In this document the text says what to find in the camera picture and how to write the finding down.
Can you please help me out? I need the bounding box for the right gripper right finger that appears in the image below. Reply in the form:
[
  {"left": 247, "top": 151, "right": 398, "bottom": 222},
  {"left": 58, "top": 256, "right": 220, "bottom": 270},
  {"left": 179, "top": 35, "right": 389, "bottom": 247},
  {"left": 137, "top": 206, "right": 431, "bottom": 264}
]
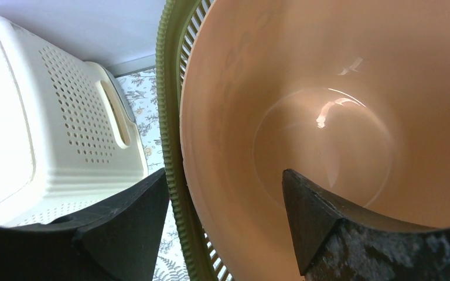
[{"left": 282, "top": 169, "right": 450, "bottom": 280}]

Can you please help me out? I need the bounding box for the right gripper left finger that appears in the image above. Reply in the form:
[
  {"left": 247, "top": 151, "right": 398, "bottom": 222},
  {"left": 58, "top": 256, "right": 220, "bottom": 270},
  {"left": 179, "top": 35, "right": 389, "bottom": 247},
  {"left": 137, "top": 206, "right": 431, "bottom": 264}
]
[{"left": 0, "top": 169, "right": 169, "bottom": 280}]

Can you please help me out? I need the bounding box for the cream perforated basket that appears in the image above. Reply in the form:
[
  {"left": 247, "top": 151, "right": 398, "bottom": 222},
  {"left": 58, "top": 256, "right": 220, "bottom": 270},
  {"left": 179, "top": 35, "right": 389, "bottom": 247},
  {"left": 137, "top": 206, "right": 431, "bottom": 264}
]
[{"left": 0, "top": 16, "right": 148, "bottom": 227}]

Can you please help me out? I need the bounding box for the orange bucket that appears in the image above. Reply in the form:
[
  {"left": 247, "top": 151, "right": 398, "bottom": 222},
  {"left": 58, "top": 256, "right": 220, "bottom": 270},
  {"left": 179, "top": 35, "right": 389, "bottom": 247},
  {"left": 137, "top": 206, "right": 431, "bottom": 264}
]
[{"left": 180, "top": 1, "right": 450, "bottom": 280}]

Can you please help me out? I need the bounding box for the green mesh waste bin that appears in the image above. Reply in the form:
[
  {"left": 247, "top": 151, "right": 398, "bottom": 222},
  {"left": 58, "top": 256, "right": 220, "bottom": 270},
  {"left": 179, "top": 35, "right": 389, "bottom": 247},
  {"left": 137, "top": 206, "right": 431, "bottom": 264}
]
[{"left": 155, "top": 0, "right": 234, "bottom": 280}]

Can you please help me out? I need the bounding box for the floral patterned mat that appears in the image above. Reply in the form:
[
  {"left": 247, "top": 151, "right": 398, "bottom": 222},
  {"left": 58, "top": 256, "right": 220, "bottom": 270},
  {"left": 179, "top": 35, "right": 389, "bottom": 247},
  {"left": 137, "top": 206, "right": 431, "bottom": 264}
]
[{"left": 117, "top": 68, "right": 190, "bottom": 280}]

